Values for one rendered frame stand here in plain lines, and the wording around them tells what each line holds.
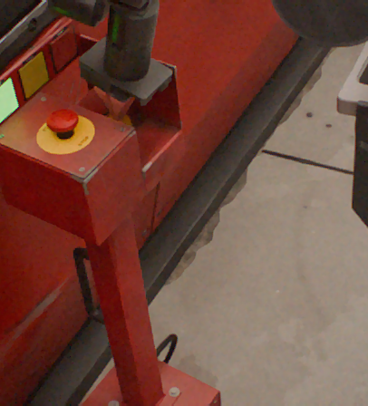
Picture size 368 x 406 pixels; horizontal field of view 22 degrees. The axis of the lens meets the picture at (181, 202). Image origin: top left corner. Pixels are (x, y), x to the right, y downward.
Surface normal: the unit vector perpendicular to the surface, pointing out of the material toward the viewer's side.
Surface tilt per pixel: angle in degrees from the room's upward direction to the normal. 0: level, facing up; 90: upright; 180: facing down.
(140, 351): 90
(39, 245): 90
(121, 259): 90
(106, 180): 90
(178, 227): 0
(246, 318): 0
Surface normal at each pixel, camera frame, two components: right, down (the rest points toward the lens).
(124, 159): 0.83, 0.34
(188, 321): -0.09, -0.70
